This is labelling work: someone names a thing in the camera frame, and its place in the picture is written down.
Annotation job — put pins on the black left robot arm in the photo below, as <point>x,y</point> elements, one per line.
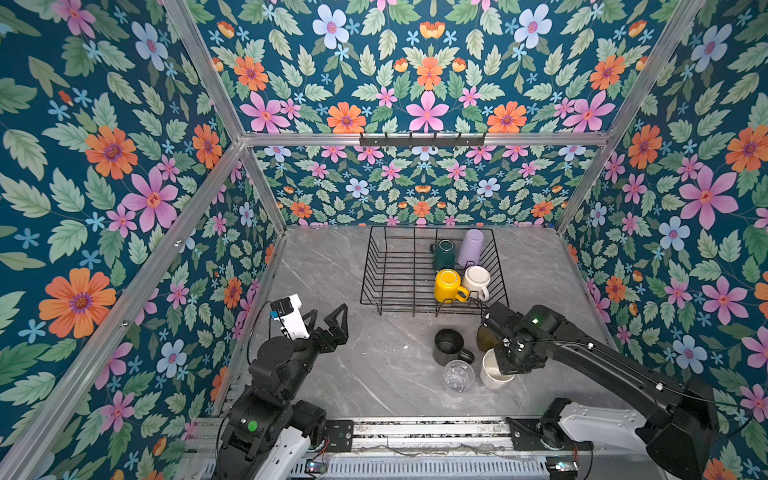
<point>268,430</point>

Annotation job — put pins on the olive glass cup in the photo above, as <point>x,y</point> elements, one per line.
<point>486,339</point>

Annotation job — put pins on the black hook rail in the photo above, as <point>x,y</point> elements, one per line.
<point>410,140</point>

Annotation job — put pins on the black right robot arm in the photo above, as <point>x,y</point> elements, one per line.
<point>675,423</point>

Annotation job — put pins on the black mug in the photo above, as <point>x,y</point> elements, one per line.
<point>449,345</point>

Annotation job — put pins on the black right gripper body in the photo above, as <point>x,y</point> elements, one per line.
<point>511,361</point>

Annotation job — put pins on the green mug cream inside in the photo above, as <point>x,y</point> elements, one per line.
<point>443,254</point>

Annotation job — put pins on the lilac cup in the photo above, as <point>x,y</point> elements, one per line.
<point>471,248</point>

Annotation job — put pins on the black wire dish rack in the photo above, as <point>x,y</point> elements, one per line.
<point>399,274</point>

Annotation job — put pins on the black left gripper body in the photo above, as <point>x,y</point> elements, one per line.
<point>323,344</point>

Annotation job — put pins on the white mug red inside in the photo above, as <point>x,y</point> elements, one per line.
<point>476,280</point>

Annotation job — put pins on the yellow mug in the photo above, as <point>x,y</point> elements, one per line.
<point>448,287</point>

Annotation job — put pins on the clear glass cup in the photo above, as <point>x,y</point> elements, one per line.
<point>458,377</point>

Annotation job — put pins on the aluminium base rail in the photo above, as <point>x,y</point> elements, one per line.
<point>401,448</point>

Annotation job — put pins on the cream white mug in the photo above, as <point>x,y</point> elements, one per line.
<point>491,376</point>

